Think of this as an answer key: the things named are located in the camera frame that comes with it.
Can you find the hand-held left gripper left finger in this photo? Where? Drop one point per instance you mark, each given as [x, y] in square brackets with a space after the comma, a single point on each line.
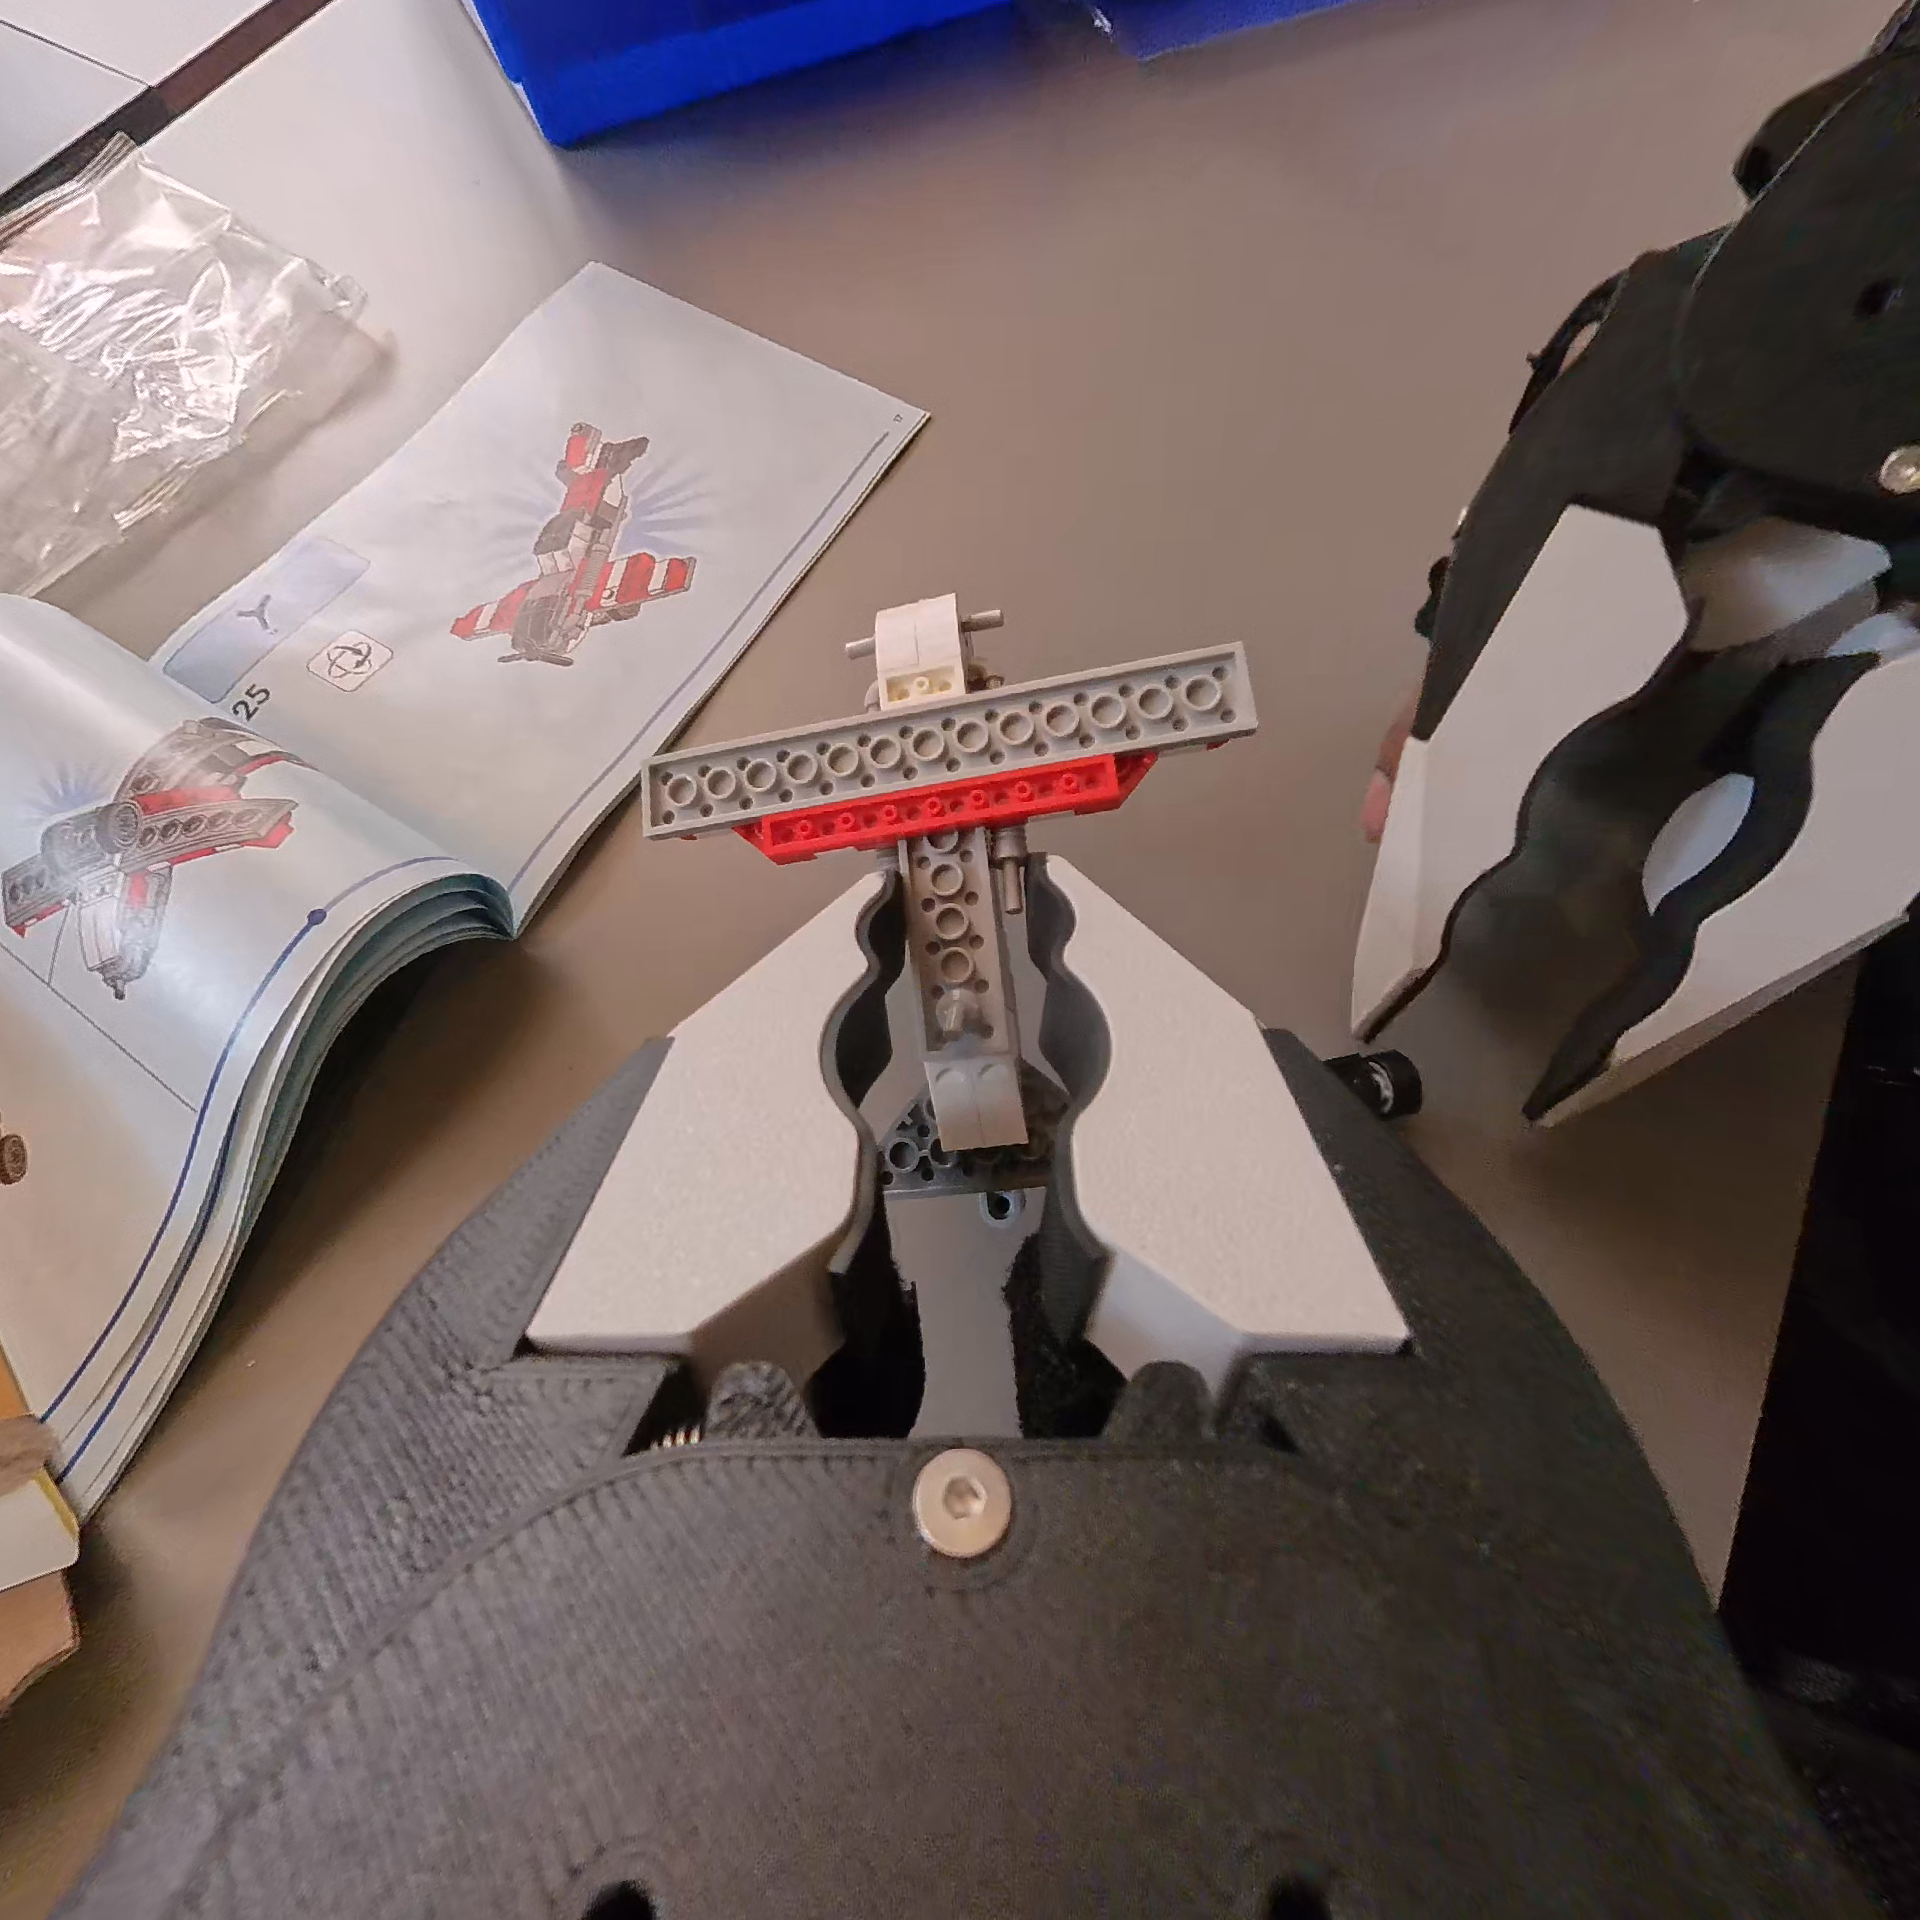
[721, 1154]

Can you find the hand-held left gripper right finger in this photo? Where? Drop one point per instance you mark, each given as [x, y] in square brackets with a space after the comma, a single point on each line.
[1224, 1184]

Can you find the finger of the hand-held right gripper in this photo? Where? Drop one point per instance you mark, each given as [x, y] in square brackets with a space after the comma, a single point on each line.
[1499, 704]
[1786, 944]

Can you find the small black wheel axle piece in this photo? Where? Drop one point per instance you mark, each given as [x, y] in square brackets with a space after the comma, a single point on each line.
[1376, 1084]

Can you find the grey red brick plane model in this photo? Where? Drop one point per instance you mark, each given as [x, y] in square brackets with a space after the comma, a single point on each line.
[930, 749]

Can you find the person's right hand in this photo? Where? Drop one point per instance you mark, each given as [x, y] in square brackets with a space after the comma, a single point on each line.
[1386, 786]

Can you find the person's black jacket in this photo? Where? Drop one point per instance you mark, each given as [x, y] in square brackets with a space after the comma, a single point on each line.
[1846, 1349]

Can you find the blue plastic bin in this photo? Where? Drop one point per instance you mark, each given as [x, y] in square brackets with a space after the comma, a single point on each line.
[751, 60]
[1425, 19]

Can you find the brick model instruction booklet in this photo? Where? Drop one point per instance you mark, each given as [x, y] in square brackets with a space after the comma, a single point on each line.
[451, 599]

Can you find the white yellow-edged card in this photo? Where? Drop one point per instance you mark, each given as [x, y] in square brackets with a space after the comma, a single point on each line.
[30, 1515]

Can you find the brown cardboard box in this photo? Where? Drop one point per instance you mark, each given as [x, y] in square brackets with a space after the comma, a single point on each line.
[30, 1634]

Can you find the clear plastic bag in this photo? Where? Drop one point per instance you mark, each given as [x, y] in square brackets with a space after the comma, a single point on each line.
[135, 346]

